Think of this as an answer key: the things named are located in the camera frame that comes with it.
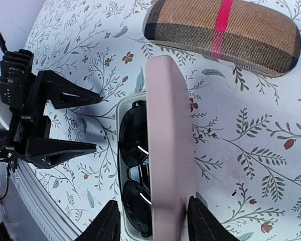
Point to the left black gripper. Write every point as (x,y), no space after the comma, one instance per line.
(27,124)

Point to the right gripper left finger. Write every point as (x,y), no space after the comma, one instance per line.
(105,226)

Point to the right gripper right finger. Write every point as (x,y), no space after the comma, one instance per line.
(203,225)

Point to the pink translucent plastic cup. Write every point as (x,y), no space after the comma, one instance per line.
(170,146)

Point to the black sunglasses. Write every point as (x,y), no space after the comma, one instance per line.
(133,168)

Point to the brown striped glasses case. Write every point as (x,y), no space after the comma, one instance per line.
(251,36)

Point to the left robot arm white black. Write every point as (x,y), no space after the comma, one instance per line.
(26,137)

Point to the floral patterned table mat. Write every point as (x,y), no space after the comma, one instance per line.
(246,127)

